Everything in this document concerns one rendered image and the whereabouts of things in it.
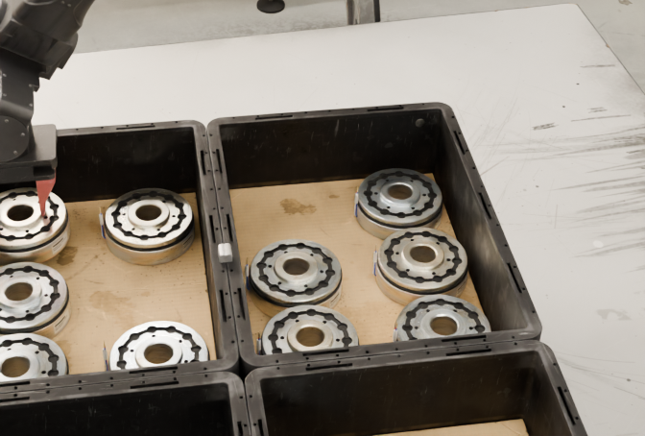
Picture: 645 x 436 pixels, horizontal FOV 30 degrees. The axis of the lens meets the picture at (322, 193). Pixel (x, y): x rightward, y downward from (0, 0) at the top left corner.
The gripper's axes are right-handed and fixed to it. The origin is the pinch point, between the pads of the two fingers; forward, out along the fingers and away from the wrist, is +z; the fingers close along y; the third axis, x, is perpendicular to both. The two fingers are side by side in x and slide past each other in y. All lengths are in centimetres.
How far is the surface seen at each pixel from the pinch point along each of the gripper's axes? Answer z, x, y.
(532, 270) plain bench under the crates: 19, 2, 63
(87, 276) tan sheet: 6.1, -5.5, 6.9
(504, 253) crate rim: -4, -18, 51
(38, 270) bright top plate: 3.0, -7.2, 1.8
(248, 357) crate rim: -3.8, -29.4, 22.5
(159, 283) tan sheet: 6.2, -7.9, 14.8
